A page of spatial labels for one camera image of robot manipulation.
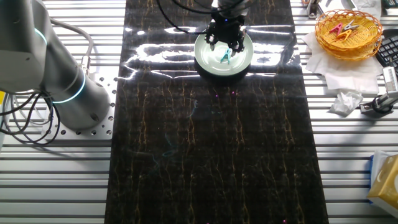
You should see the teal plastic clothespin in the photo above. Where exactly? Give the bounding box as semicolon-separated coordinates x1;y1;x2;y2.
220;48;233;65

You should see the black marble pattern mat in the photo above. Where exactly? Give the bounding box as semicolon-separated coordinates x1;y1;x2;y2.
104;0;330;224

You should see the silver camera on mount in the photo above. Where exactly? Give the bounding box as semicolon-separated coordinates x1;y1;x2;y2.
359;66;398;118

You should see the flat white paper napkin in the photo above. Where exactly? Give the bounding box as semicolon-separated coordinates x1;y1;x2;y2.
300;30;385;94

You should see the grey plastic clothespin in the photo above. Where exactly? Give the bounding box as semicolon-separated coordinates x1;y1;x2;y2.
341;19;361;32

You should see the black looped base cable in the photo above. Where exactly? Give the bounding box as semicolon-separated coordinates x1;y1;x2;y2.
0;90;63;146

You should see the pink plastic clothespin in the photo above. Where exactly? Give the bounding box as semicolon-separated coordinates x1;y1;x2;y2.
328;22;344;36

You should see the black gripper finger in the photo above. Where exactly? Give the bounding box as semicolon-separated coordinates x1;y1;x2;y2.
207;34;218;51
230;34;246;57

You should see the orange plastic clothespin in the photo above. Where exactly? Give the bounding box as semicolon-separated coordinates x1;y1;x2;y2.
335;29;353;41

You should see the thick grey base cable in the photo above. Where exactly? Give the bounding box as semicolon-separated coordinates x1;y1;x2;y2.
48;17;95;75

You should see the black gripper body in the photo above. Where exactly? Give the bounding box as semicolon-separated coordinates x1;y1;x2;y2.
205;14;247;44

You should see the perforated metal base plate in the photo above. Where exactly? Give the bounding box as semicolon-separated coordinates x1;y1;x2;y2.
42;65;116;141

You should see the pale green round plate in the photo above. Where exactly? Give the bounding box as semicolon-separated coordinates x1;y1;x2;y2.
193;30;254;77

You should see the crumpled white tissue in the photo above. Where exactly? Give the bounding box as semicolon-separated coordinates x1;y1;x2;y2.
329;91;364;118

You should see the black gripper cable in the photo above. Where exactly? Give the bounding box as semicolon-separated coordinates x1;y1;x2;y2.
155;0;218;35

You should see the blue white tissue pack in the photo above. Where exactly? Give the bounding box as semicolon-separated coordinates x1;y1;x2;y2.
368;150;398;210

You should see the grey metal bracket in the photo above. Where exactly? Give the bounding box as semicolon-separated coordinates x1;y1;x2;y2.
300;0;322;20

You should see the yellow wicker basket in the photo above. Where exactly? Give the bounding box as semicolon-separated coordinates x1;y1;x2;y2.
315;9;384;61

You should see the gold tissue box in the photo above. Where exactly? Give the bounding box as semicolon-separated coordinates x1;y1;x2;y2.
366;154;398;203

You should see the black keyboard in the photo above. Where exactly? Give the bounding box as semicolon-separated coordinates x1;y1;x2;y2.
375;34;398;75

